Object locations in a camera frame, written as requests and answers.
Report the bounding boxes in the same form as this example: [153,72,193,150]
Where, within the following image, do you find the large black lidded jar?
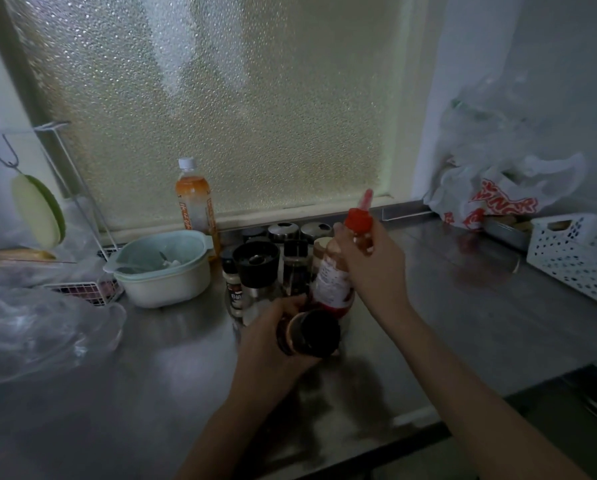
[232,240,281,326]

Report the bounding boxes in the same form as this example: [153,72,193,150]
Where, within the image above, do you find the orange drink bottle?
[175,157,221,258]

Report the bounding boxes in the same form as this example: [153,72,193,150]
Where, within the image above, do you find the metal hook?
[0,134,23,171]

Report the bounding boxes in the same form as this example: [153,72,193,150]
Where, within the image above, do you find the person's left forearm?
[175,364,309,480]

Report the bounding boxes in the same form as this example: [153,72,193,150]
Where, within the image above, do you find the person's right forearm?
[378,301,592,480]

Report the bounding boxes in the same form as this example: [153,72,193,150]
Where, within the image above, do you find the sink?
[369,364,597,480]

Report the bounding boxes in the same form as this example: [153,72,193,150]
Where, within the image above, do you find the yellow sponge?
[0,248,57,271]

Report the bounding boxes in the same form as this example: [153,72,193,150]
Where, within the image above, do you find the green and white sponge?
[11,173,67,251]

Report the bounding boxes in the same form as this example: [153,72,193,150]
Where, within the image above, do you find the white wire rack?
[32,121,125,308]

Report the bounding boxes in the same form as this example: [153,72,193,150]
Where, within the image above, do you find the crumpled clear plastic bag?
[438,72,549,168]

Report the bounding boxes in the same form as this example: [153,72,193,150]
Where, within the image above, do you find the small black capped spice jar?
[221,259,245,320]

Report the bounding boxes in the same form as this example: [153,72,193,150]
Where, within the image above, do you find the person's left hand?
[230,294,323,396]

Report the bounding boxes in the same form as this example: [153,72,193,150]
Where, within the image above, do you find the white mixing bowl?
[113,264,213,310]

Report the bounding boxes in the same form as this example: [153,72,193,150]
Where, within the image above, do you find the white perforated plastic basket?
[526,213,597,314]

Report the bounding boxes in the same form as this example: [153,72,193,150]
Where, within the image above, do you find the person's right hand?
[333,219,413,324]

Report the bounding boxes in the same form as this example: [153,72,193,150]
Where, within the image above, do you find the brown lidded jar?
[312,237,335,278]

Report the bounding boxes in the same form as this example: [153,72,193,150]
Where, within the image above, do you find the metal tray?
[481,215,535,253]

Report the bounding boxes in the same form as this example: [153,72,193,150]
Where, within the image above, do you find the mint green strainer bowl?
[103,229,214,288]

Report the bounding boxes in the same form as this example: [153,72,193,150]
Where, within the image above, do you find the dark square glass jar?
[282,239,310,298]

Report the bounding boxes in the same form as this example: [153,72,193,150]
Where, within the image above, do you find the chrome lidded jar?
[300,222,334,243]
[267,222,300,244]

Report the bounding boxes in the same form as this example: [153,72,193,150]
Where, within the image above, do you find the white bag with red print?
[423,152,588,231]

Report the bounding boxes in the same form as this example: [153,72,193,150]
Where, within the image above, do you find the frosted glass window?
[1,0,414,231]

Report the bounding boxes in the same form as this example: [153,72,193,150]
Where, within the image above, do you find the red capped sauce bottle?
[310,188,376,319]

